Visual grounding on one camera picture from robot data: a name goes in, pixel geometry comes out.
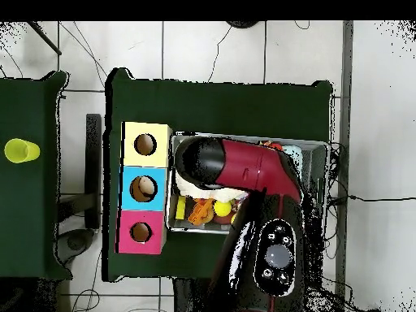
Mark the black round base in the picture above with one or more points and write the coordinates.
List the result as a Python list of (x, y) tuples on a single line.
[(242, 23)]

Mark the cream waffle cloth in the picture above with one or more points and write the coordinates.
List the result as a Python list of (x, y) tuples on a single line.
[(224, 193)]

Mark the yellow smiley ball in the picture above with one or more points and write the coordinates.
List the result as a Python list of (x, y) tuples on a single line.
[(223, 208)]

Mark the orange building block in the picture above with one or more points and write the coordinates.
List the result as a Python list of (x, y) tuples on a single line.
[(201, 211)]

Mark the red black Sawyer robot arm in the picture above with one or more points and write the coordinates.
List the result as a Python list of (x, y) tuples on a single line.
[(260, 175)]

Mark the light blue knitted cloth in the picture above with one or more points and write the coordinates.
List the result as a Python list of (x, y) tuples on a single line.
[(294, 155)]

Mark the black panel on stand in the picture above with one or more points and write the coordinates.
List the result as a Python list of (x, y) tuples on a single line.
[(93, 169)]

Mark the shallow clear mesh bin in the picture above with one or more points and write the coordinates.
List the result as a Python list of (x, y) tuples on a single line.
[(318, 169)]

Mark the small yellow block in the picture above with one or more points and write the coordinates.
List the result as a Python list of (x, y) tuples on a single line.
[(181, 208)]

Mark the dark green table cloth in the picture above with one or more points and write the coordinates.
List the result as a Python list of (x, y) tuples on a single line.
[(143, 97)]

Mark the side table with green cloth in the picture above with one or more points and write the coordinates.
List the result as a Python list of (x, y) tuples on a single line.
[(26, 214)]

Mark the wooden box with three holes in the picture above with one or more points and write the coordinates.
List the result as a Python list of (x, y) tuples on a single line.
[(144, 175)]

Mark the yellow-green plastic cup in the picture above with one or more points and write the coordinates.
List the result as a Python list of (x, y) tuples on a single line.
[(19, 150)]

